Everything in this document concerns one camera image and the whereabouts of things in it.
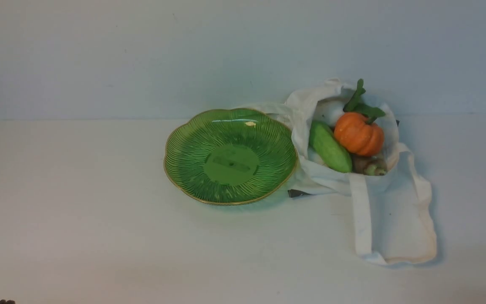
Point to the orange toy pumpkin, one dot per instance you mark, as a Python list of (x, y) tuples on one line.
[(358, 134)]

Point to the white cloth tote bag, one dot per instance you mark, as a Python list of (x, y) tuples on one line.
[(391, 214)]

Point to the green glass plate gold rim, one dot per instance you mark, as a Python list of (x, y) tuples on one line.
[(230, 157)]

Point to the green toy cucumber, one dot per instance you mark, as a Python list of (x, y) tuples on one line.
[(322, 141)]

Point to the white toy radish green leaves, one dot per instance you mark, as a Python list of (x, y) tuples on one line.
[(330, 110)]

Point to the brown toy potato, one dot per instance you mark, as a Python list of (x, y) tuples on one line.
[(371, 166)]

